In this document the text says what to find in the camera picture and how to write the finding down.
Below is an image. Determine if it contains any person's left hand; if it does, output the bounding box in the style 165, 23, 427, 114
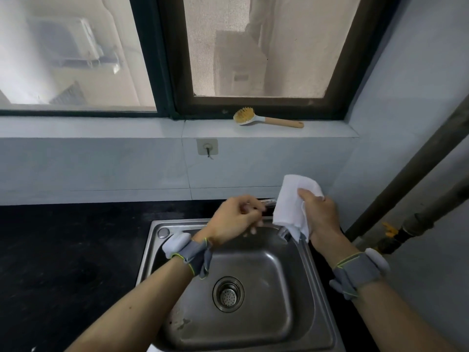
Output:
203, 195, 268, 248

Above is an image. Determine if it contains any person's right hand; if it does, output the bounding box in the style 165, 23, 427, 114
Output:
297, 188, 347, 253

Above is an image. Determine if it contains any white cleaning cloth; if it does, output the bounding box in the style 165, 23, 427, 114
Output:
272, 175, 325, 242

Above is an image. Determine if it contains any steel faucet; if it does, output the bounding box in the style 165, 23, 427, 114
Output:
243, 198, 305, 244

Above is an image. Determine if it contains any person's right forearm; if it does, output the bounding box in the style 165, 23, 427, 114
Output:
351, 278, 459, 352

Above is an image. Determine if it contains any person's left forearm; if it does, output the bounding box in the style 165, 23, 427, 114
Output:
65, 256, 195, 352

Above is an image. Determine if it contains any white right wrist tracker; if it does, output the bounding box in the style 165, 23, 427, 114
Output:
329, 248, 391, 300

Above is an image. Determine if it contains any white wrist tracker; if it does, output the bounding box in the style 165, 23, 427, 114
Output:
329, 248, 391, 300
162, 232, 213, 279

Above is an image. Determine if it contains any white left wrist tracker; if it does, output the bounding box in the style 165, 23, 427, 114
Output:
162, 232, 213, 279

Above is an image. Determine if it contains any steel sink drain strainer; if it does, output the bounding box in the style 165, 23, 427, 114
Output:
212, 276, 245, 314

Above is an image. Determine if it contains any stainless steel sink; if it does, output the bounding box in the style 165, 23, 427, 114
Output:
135, 216, 347, 352

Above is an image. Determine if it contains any dark thick pipe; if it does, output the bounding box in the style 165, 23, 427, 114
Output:
344, 106, 469, 242

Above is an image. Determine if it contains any grey gas pipe with valve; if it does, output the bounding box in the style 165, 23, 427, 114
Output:
377, 176, 469, 253

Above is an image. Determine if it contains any blurred beige outdoor unit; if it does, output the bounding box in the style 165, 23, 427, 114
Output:
213, 29, 266, 98

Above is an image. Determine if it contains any black framed window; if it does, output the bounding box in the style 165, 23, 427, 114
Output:
0, 0, 404, 121

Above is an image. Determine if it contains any white outdoor air conditioner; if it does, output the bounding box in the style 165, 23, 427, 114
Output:
27, 16, 122, 74

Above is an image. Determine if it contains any clear adhesive wall hook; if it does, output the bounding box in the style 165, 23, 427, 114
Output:
196, 138, 219, 160

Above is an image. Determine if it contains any dish brush with wooden handle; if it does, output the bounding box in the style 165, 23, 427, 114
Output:
233, 107, 305, 129

